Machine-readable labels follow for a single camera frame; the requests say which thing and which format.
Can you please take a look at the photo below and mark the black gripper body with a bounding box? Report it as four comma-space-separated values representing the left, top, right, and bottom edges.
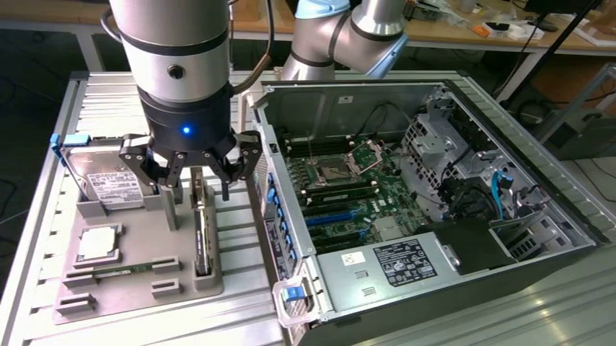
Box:
139, 84, 236, 154

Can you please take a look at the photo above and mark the black graphics card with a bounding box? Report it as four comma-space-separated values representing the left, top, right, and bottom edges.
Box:
188, 166, 216, 279

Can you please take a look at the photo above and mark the silver hard disk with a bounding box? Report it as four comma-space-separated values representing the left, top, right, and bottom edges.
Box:
65, 146, 160, 212

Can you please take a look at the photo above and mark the black RAM slot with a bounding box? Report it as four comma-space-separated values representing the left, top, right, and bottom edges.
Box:
286, 143, 357, 156

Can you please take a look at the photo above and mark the CPU socket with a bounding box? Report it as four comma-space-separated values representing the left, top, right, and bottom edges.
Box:
315, 154, 361, 184

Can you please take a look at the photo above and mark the metal socket cover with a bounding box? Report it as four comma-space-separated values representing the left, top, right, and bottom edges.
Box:
345, 138, 389, 170

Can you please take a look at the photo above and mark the blue expansion slot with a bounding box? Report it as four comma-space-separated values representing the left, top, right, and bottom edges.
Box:
305, 211, 357, 227

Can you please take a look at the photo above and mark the grey parts rack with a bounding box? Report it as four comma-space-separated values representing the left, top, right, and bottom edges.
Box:
49, 179, 226, 325

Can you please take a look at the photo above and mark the silver CPU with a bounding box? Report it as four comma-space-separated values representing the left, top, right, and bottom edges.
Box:
76, 227, 120, 261

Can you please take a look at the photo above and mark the black expansion slot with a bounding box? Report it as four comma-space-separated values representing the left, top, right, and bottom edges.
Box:
311, 240, 366, 254
307, 230, 361, 243

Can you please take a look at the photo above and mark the green motherboard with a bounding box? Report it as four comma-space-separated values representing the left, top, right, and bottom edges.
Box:
283, 133, 434, 255

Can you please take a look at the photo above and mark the green RAM stick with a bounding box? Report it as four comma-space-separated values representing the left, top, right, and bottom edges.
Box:
93, 264, 154, 279

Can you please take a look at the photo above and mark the silver chipset heatsink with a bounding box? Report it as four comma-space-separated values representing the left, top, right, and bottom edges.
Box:
373, 217, 405, 243

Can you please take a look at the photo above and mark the perforated metal drive cage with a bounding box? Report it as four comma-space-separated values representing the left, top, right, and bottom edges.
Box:
401, 113, 482, 190

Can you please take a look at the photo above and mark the grey power supply unit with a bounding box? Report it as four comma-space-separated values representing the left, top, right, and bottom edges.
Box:
315, 232, 466, 314

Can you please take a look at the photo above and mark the black open PC case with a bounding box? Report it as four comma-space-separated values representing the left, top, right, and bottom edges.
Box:
238, 79, 608, 346

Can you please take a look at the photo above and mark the grey disk bay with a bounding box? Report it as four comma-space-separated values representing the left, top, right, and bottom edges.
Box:
488, 210, 564, 262

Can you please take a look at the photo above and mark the white and black desk object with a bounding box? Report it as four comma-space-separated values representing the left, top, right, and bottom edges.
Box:
484, 20, 545, 40

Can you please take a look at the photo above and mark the black stand pole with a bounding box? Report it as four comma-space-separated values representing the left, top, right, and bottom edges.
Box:
494, 0, 606, 102

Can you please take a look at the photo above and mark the dark equipment box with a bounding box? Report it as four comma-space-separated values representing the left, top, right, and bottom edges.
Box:
548, 113, 616, 161

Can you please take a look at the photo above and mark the beige case handle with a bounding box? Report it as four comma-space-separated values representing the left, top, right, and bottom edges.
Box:
239, 86, 270, 138

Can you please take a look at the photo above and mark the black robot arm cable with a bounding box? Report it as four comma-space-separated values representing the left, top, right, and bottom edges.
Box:
97, 0, 279, 94

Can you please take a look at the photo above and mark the black internal wire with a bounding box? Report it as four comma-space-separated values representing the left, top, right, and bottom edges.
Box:
361, 103, 411, 137

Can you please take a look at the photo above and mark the clear case handle blue latch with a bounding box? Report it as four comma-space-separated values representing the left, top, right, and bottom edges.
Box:
271, 277, 322, 327

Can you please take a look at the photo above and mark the wooden desk white frame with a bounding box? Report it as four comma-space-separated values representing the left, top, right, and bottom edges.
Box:
0, 0, 295, 73
403, 0, 616, 104

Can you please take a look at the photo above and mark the blue wire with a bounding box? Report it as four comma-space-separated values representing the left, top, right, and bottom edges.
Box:
490, 171, 510, 221

